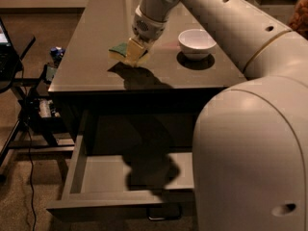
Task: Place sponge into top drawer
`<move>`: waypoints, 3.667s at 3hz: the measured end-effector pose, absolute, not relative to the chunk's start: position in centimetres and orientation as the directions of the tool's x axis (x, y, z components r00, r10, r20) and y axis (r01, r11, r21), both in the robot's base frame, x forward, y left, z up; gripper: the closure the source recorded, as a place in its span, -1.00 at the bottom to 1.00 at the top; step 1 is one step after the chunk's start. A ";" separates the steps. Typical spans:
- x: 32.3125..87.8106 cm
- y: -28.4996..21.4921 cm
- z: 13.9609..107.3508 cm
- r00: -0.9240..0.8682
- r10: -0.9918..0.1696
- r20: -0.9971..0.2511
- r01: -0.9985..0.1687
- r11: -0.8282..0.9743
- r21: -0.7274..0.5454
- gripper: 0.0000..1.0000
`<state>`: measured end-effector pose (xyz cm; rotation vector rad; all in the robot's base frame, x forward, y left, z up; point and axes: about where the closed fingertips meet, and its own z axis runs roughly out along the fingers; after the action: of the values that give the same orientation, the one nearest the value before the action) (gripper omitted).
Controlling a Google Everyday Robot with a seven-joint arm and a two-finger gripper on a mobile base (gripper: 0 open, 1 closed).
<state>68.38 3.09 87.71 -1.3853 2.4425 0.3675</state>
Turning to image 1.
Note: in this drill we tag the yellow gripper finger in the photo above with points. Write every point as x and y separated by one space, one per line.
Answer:
136 52

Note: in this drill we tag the open grey top drawer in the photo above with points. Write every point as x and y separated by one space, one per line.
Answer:
122 164

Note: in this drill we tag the black laptop stand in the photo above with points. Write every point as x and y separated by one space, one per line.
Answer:
29 119

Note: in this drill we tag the green and yellow sponge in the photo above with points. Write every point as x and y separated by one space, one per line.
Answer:
118 52

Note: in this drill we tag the blue device on stand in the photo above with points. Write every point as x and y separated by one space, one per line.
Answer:
57 54

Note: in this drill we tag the black laptop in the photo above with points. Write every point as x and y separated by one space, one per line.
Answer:
9 60

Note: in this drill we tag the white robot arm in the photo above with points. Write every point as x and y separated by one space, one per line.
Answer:
250 142

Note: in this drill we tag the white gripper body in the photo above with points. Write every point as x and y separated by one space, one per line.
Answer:
146 27

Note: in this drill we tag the white bowl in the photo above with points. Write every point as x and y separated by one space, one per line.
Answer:
196 44

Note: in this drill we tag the metal drawer handle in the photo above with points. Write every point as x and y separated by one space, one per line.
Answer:
164 212

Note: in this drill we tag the grey drawer cabinet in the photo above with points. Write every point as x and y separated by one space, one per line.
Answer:
169 83

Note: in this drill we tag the jar of snacks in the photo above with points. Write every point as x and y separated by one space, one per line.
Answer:
299 19

